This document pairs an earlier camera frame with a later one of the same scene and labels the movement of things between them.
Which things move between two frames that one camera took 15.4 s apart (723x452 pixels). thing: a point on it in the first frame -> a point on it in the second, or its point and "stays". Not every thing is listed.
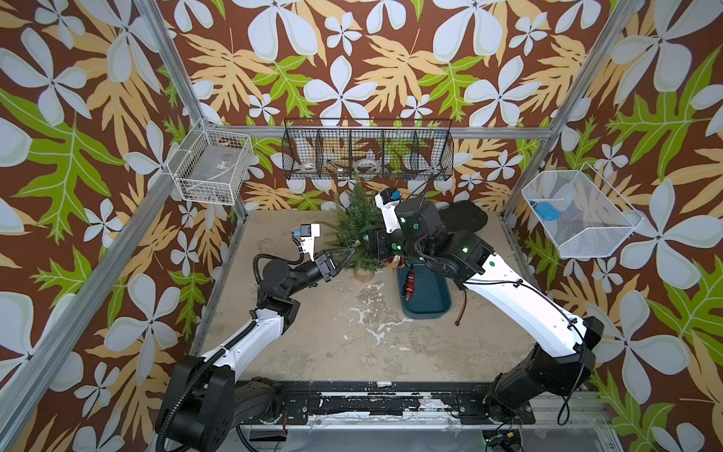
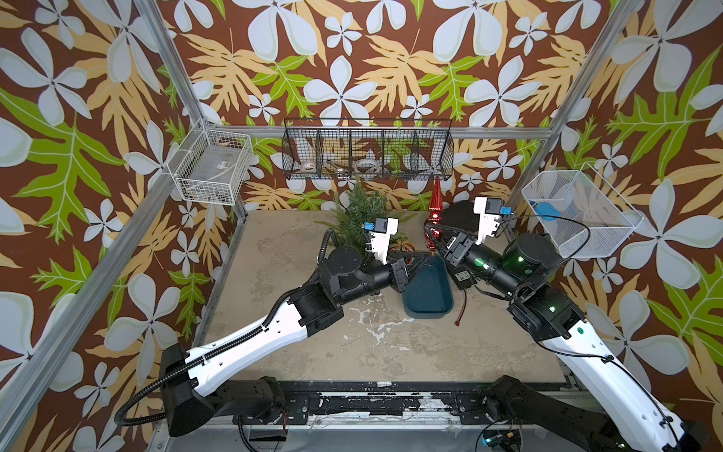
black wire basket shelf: (421, 150) stays
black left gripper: (323, 265) -> (398, 274)
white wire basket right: (583, 216) stays
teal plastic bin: (432, 295) stays
